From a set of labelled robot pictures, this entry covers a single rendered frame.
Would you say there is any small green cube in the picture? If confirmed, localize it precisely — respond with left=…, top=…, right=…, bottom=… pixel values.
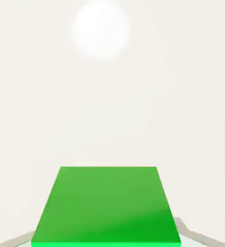
left=30, top=166, right=182, bottom=247

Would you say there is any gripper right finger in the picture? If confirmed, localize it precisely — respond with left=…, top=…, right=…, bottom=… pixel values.
left=173, top=217, right=225, bottom=247

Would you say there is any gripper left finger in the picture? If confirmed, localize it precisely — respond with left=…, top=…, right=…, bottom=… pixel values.
left=0, top=231, right=36, bottom=247

